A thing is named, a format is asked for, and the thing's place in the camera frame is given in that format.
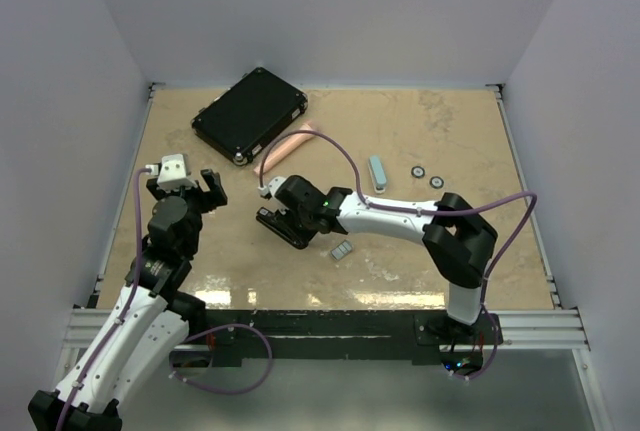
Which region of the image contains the black stapler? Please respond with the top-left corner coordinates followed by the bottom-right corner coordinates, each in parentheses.
top-left (256, 207), bottom-right (316, 250)

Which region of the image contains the staple tray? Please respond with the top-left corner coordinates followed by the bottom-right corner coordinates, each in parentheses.
top-left (330, 240), bottom-right (353, 261)

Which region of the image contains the blue white stapler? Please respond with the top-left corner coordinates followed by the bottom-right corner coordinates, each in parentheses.
top-left (367, 155), bottom-right (388, 194)

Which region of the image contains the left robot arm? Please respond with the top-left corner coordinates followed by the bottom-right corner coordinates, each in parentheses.
top-left (28, 165), bottom-right (228, 430)

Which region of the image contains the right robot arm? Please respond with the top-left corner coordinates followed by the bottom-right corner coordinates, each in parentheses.
top-left (268, 175), bottom-right (497, 344)

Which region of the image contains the black hard case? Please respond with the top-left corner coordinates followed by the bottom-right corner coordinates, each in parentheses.
top-left (191, 67), bottom-right (308, 166)

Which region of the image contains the pink cylindrical tube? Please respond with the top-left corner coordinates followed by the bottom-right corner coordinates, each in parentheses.
top-left (253, 121), bottom-right (317, 176)

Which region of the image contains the silver round disc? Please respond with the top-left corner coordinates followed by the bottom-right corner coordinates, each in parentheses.
top-left (429, 176), bottom-right (445, 189)
top-left (411, 165), bottom-right (426, 179)

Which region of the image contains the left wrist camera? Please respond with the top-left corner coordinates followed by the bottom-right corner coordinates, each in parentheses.
top-left (157, 153), bottom-right (195, 192)

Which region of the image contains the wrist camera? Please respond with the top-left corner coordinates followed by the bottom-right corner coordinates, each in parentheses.
top-left (258, 176), bottom-right (286, 200)
top-left (157, 153), bottom-right (195, 192)

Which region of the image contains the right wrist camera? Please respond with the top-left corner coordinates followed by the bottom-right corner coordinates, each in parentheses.
top-left (258, 176), bottom-right (286, 200)

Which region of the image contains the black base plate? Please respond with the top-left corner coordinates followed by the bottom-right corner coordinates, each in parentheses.
top-left (171, 310), bottom-right (503, 367)

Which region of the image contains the aluminium rail frame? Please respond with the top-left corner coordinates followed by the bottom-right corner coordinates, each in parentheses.
top-left (39, 82), bottom-right (616, 431)

